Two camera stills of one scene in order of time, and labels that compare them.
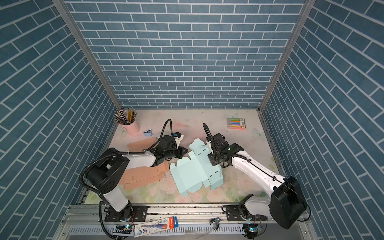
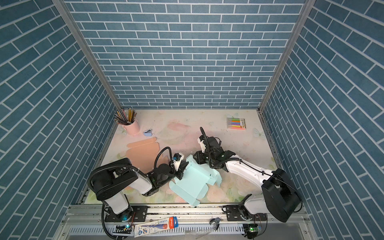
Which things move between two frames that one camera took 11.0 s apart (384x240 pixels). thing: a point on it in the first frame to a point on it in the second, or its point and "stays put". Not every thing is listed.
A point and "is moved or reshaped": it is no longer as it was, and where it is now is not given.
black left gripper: (181, 153) to (180, 173)
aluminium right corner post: (306, 9) stays put
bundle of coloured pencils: (125, 116) stays put
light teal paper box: (188, 174) is moved or reshaped
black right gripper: (211, 159) to (199, 159)
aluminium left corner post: (62, 7) stays put
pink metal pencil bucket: (133, 129) stays put
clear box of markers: (236, 123) stays put
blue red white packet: (155, 226) stays put
